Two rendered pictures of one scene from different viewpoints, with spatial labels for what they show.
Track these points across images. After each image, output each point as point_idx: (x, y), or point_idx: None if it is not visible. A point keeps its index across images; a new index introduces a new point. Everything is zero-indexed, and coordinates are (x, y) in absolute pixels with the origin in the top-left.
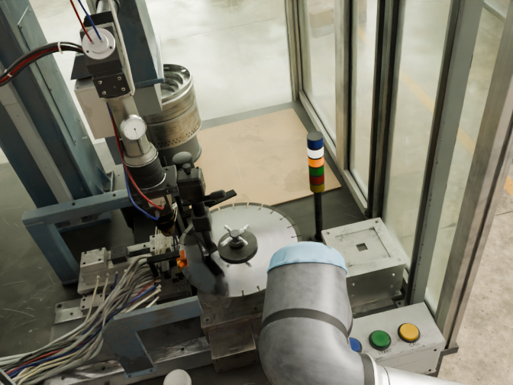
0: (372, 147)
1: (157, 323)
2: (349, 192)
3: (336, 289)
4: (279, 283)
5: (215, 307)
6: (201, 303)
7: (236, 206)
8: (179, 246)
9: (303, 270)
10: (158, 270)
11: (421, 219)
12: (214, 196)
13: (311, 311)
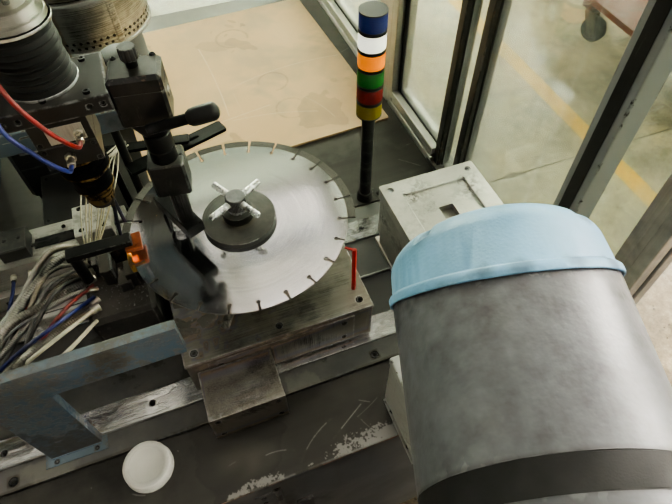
0: (462, 38)
1: (97, 376)
2: (401, 125)
3: (653, 349)
4: (481, 348)
5: (207, 329)
6: (181, 324)
7: (228, 149)
8: (129, 224)
9: (557, 300)
10: (92, 271)
11: (591, 155)
12: (196, 117)
13: (646, 456)
